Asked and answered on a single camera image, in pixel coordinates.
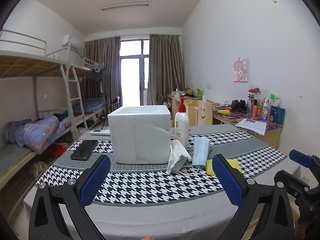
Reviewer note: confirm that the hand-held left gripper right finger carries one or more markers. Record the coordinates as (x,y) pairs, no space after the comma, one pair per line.
(227,180)

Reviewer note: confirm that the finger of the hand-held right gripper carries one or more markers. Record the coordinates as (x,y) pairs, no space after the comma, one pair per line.
(300,156)
(290,180)

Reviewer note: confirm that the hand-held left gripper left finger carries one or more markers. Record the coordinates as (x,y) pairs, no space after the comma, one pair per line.
(96,180)

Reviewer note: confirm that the yellow cloth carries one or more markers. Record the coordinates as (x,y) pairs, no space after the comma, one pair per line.
(235,165)

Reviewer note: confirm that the blue face mask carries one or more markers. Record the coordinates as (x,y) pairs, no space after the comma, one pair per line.
(201,152)

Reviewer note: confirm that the white foam box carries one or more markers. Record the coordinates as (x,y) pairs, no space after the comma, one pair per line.
(140,135)

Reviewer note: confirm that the black smartphone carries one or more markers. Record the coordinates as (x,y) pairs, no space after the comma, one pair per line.
(84,150)

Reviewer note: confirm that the wooden desk with patterned mat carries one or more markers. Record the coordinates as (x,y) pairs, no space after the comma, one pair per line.
(271,136)

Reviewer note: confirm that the white remote control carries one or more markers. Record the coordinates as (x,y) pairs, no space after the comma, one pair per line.
(100,132)

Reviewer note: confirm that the red bag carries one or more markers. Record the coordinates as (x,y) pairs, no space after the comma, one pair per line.
(56,151)

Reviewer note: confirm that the houndstooth tablecloth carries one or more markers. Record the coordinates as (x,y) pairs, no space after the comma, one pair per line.
(150,185)

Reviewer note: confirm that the printed paper sheet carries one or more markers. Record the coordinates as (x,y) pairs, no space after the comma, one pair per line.
(252,126)

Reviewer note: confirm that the cluster of toiletry bottles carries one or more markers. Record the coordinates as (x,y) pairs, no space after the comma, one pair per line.
(266,111)

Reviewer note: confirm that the beige cloth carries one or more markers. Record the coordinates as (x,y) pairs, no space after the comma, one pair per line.
(37,168)

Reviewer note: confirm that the yellow tube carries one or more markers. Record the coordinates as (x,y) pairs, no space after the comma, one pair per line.
(223,112)

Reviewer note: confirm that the white lotion bottle red pump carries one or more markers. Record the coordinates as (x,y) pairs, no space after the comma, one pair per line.
(181,127)

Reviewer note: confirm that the wooden chair with smiley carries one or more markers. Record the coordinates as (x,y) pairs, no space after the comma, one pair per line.
(203,113)

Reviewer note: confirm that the blue orange plaid quilt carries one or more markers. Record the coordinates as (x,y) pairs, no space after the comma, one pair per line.
(42,132)

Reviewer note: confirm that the blue garment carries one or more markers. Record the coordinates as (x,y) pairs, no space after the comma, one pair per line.
(61,116)

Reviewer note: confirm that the blue plaid mattress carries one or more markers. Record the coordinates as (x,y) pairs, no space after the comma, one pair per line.
(92,105)

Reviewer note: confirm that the black headphones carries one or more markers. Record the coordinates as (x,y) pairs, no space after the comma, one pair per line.
(238,105)

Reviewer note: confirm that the light wooden desk with drawers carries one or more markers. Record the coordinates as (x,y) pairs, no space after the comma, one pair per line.
(191,111)

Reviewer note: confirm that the dark purple quilt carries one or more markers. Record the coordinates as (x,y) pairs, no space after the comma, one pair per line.
(13,130)

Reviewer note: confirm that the yellow bag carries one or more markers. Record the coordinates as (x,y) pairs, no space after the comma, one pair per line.
(189,91)

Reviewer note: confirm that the dark hanging clothes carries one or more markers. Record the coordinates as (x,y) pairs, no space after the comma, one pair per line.
(97,74)

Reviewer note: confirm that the glass balcony door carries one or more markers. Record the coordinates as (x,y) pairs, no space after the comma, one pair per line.
(131,80)

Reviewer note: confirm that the brown curtain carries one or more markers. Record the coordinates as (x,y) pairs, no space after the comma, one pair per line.
(105,67)
(165,67)

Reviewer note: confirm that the metal bunk bed with ladder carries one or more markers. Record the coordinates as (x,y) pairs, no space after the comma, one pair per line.
(25,66)

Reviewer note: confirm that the white air conditioner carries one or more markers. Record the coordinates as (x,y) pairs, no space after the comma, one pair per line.
(71,41)

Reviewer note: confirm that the ceiling tube light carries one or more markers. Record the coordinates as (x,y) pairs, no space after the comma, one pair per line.
(125,6)

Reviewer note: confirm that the cartoon wall poster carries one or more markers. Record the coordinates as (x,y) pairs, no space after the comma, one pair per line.
(240,70)

